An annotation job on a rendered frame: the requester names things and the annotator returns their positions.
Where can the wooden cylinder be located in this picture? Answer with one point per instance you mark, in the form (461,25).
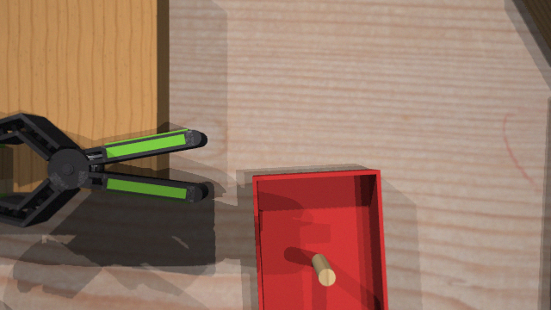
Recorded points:
(323,270)

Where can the light brown wooden board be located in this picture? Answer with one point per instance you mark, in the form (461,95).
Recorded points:
(98,70)

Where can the red open-top tray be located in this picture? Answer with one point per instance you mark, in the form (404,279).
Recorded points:
(334,213)

